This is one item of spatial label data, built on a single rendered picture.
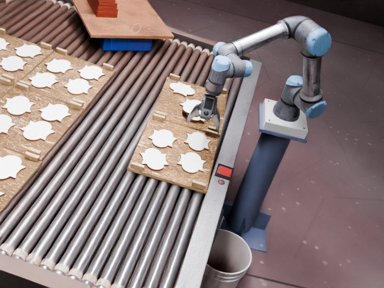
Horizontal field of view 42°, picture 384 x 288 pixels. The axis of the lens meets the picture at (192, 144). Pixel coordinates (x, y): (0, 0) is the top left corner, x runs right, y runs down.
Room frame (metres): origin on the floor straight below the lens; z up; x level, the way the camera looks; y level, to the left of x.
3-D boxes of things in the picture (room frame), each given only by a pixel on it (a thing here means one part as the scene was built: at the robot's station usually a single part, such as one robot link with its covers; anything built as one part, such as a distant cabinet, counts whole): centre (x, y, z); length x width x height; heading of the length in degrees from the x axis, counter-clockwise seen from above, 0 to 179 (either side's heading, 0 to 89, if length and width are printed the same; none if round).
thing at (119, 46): (2.69, 0.60, 0.97); 0.31 x 0.31 x 0.10; 34
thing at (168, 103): (2.19, 0.06, 0.93); 0.41 x 0.35 x 0.02; 2
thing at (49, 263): (1.94, 0.29, 0.90); 1.95 x 0.05 x 0.05; 177
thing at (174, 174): (1.77, 0.06, 0.93); 0.41 x 0.35 x 0.02; 0
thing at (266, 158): (2.40, -0.45, 0.44); 0.38 x 0.38 x 0.87; 4
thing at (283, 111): (2.40, -0.45, 0.97); 0.15 x 0.15 x 0.10
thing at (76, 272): (1.94, 0.19, 0.90); 1.95 x 0.05 x 0.05; 177
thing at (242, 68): (1.97, -0.09, 1.32); 0.11 x 0.11 x 0.08; 38
